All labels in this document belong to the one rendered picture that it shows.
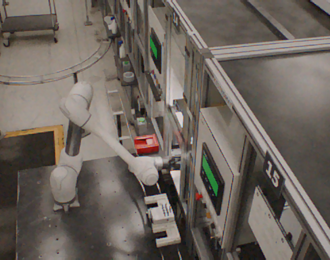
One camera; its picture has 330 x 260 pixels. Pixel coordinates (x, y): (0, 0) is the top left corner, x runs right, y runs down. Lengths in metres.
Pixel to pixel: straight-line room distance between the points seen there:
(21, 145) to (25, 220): 1.75
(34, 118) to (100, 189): 2.10
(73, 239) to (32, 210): 0.40
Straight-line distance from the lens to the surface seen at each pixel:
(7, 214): 3.90
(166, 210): 2.50
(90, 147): 4.36
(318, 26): 2.20
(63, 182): 2.75
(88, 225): 2.78
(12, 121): 4.93
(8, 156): 4.44
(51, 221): 2.86
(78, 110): 2.39
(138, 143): 2.95
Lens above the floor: 2.86
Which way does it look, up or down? 39 degrees down
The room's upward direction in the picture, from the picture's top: 1 degrees clockwise
